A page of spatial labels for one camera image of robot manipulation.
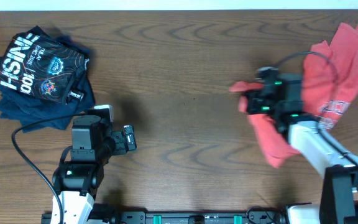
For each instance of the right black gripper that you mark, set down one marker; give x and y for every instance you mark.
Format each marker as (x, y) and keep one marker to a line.
(251, 98)

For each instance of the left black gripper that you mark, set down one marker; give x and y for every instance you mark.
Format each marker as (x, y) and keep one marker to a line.
(120, 147)

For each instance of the red printed t-shirt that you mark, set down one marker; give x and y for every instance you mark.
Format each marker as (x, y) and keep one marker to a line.
(330, 84)

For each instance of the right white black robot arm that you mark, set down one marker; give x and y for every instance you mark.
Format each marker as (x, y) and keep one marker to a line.
(280, 99)

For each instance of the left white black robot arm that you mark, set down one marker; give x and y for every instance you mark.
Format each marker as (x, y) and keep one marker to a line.
(81, 170)

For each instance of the navy folded clothes stack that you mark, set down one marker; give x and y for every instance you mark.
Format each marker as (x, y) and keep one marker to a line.
(27, 109)

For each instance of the black printed folded t-shirt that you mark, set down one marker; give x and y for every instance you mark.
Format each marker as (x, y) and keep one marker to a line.
(36, 65)

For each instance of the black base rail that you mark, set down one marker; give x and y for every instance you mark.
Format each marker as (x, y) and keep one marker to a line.
(254, 216)

